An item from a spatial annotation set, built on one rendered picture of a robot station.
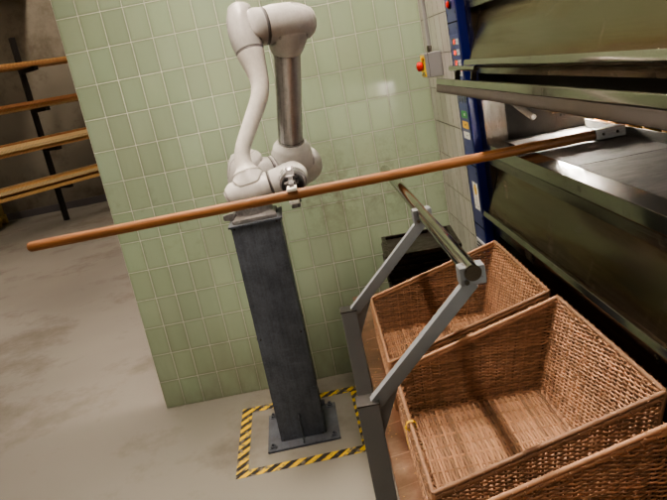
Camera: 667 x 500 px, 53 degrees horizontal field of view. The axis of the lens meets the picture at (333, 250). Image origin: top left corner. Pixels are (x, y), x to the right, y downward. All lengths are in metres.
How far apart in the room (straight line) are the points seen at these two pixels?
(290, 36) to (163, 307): 1.58
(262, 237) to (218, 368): 1.04
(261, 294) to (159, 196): 0.82
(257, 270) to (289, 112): 0.65
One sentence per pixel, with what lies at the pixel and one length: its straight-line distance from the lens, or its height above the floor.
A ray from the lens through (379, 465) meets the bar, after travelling 1.30.
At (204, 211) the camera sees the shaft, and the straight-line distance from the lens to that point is 2.00.
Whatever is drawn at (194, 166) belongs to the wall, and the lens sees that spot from 3.25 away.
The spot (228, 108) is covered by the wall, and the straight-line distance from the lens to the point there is 3.20.
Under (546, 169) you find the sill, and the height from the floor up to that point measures 1.18.
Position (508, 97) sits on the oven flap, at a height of 1.40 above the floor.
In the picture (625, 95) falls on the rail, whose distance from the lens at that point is 1.04.
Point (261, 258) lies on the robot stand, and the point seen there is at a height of 0.85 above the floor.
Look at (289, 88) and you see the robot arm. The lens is 2.59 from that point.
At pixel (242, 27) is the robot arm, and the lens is 2.44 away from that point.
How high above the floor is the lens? 1.55
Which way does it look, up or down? 15 degrees down
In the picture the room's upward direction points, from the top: 11 degrees counter-clockwise
